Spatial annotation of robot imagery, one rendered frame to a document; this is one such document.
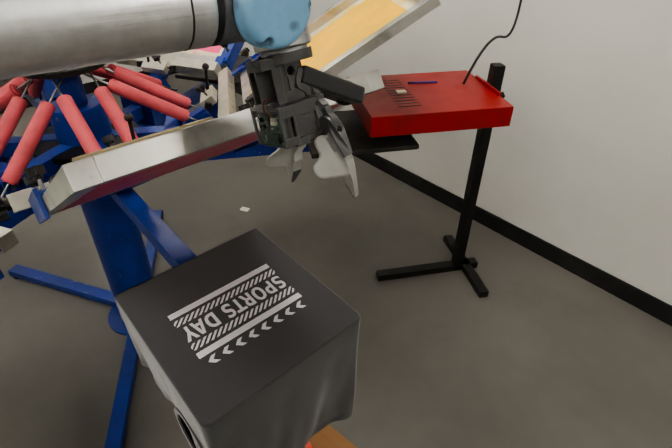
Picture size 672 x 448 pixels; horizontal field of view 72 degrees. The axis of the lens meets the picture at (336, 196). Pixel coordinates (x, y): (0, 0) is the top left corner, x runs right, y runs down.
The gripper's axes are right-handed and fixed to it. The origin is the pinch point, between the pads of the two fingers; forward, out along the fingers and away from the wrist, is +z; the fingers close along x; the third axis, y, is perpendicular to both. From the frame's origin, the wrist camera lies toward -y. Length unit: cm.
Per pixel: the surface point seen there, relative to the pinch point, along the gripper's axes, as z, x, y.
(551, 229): 114, -68, -200
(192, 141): -9.7, -14.6, 11.8
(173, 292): 37, -64, 10
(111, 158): -10.8, -14.9, 23.3
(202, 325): 41, -50, 10
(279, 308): 44, -42, -8
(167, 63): -17, -170, -47
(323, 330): 47, -30, -12
